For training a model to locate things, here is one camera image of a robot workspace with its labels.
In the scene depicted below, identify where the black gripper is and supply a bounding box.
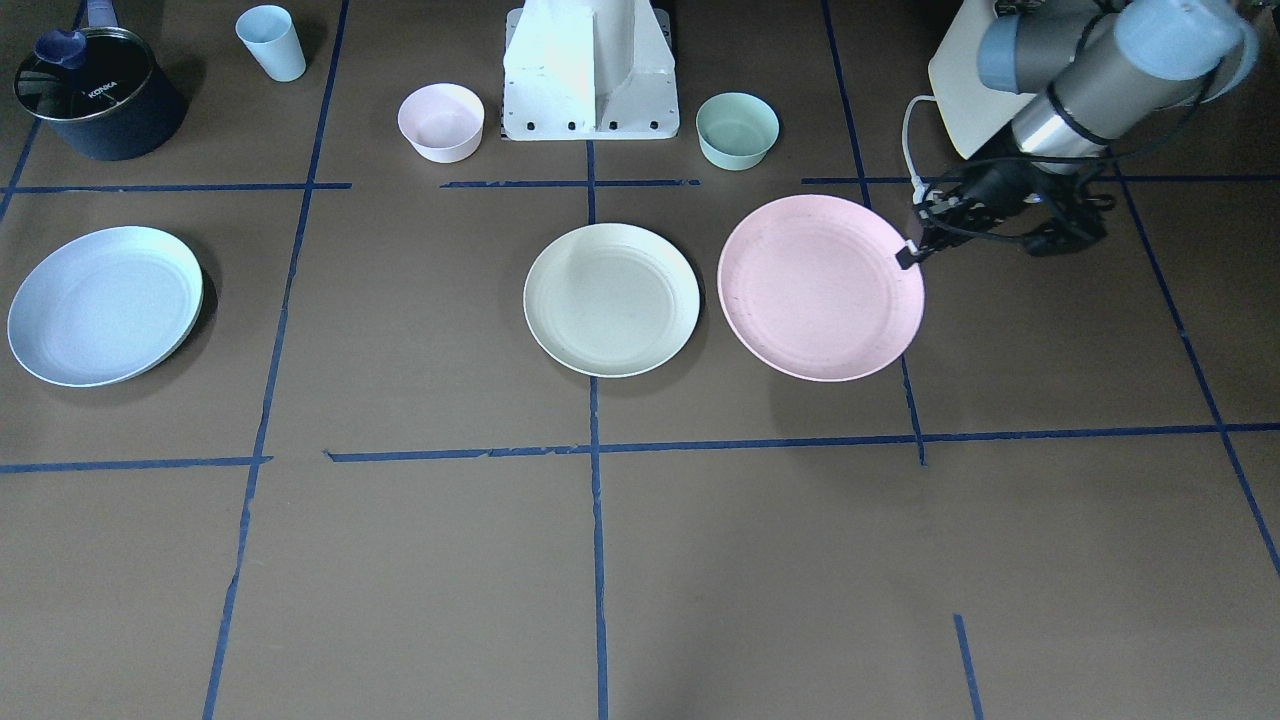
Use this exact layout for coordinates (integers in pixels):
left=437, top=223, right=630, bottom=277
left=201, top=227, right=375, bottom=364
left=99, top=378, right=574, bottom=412
left=896, top=158, right=1117, bottom=270

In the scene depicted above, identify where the pink plate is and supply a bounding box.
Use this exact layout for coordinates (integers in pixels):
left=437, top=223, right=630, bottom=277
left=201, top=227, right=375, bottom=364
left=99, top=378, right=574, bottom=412
left=717, top=193, right=925, bottom=383

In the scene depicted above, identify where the blue plate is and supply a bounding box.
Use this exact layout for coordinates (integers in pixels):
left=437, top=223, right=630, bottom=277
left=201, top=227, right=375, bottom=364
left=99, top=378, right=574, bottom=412
left=6, top=225, right=204, bottom=388

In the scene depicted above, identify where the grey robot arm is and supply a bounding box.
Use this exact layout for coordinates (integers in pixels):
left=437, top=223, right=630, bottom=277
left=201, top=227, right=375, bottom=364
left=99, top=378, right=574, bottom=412
left=897, top=1, right=1260, bottom=269

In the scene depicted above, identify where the green bowl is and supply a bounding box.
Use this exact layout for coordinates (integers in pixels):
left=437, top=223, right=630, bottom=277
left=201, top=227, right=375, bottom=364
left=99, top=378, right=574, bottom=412
left=695, top=92, right=781, bottom=170

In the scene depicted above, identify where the cream white plate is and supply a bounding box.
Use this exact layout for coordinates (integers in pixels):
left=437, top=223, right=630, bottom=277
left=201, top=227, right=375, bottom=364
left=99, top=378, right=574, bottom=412
left=522, top=223, right=701, bottom=378

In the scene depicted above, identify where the pink bowl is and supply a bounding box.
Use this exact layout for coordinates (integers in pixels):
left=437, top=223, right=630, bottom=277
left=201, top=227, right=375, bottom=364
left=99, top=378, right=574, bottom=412
left=397, top=83, right=486, bottom=164

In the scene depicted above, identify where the light blue cup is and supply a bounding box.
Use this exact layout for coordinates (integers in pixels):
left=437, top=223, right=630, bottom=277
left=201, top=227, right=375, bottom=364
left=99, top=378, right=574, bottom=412
left=236, top=4, right=306, bottom=82

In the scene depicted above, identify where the black cooking pot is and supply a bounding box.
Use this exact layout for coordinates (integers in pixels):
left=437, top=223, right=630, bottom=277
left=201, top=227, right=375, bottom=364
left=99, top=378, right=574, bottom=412
left=13, top=1, right=187, bottom=161

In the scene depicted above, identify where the white power plug cable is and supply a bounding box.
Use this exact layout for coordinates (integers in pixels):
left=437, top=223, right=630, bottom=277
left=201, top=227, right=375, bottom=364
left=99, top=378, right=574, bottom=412
left=902, top=94, right=941, bottom=199

